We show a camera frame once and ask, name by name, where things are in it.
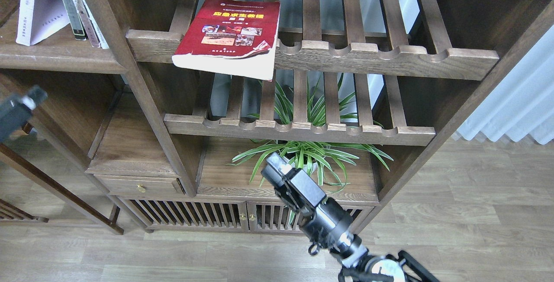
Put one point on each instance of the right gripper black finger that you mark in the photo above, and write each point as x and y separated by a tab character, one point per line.
294	186

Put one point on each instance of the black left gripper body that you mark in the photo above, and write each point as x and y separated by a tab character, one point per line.
15	111

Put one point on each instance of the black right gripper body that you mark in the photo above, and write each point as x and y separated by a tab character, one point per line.
327	225

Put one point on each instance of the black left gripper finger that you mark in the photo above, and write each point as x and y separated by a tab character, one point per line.
34	97

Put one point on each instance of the black yellow cover book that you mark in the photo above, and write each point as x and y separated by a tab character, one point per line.
75	20

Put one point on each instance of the white purple cover book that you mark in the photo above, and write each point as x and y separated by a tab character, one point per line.
39	19

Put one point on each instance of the red cover book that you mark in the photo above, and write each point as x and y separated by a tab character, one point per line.
232	37

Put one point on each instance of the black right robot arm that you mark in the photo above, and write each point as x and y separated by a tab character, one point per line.
403	268

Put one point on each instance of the white plant pot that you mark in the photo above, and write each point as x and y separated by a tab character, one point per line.
309	168

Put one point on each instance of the upright white book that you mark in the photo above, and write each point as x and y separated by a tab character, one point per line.
102	41

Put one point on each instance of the green spider plant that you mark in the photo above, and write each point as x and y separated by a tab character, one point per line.
324	153

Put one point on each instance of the dark wooden side furniture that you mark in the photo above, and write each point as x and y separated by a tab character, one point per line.
25	194

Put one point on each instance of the upright pale spine book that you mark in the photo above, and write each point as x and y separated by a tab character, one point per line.
87	24

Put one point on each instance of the dark wooden bookshelf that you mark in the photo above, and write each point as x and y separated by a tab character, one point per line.
127	117

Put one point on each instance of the brass drawer knob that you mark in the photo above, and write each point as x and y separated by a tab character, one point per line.
141	188

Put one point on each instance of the white pleated curtain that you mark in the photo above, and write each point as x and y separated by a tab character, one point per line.
523	102

